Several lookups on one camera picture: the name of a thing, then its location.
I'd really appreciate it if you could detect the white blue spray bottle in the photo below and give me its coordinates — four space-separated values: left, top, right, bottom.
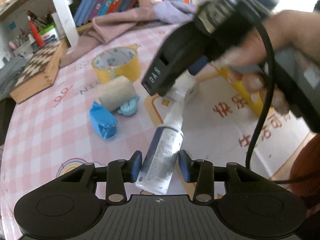
135 71 197 194

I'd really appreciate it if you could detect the blue packet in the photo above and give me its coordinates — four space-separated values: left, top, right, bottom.
89 101 117 139

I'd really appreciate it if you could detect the beige cylindrical roll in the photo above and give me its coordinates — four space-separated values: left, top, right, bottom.
97 76 136 112

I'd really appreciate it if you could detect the person's right hand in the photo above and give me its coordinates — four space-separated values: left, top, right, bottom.
215 10 320 114

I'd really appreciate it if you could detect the lavender cloth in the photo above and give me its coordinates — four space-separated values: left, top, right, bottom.
154 0 197 24

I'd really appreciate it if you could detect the pink checkered tablecloth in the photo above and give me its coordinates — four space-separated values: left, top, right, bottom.
0 23 311 240

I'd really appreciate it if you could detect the light blue toy clock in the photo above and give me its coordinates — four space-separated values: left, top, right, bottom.
118 94 140 116

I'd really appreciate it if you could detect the yellow cardboard box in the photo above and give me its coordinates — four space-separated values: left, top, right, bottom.
213 63 275 118

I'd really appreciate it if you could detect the yellow tape roll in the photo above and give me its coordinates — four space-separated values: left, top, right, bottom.
92 45 141 84

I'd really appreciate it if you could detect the pink cloth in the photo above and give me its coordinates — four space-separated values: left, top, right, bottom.
60 7 157 68

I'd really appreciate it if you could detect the wooden chess board box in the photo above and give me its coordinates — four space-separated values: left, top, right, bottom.
10 38 68 104

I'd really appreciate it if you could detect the grey garment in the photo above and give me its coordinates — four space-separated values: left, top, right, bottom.
0 56 28 101

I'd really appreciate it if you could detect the red bottle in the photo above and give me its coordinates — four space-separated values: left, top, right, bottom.
27 16 45 47

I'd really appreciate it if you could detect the green lid white jar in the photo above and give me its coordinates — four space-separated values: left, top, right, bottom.
39 24 58 43

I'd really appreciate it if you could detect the white bookshelf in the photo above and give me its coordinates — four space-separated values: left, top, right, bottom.
1 0 79 59

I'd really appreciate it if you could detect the black cable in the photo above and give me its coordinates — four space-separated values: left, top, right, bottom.
245 17 304 184

